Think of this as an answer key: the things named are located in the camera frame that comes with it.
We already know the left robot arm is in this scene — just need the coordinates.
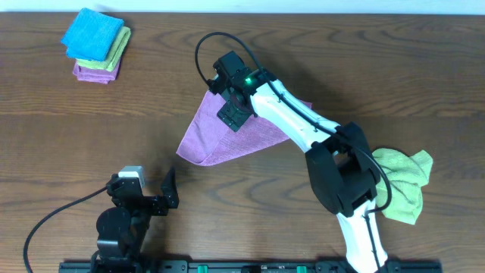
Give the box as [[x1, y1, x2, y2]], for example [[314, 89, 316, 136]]
[[90, 166, 180, 272]]

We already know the folded purple cloth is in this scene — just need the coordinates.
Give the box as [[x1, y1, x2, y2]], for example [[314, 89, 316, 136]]
[[73, 61, 120, 84]]

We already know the folded green cloth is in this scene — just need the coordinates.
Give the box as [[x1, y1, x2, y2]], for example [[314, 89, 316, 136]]
[[77, 27, 131, 72]]

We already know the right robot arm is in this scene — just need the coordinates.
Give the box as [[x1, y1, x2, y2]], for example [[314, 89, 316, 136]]
[[208, 52, 388, 272]]

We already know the purple microfibre cloth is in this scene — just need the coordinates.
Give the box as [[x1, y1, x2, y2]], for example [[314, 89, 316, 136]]
[[177, 91, 289, 167]]

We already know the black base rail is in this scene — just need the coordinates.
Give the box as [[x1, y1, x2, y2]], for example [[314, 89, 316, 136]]
[[58, 259, 443, 273]]

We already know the crumpled green cloth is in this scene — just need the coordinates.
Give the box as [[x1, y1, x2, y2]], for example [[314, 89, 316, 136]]
[[372, 148, 433, 225]]

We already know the folded blue cloth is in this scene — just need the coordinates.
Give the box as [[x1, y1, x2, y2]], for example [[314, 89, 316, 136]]
[[61, 8, 124, 61]]

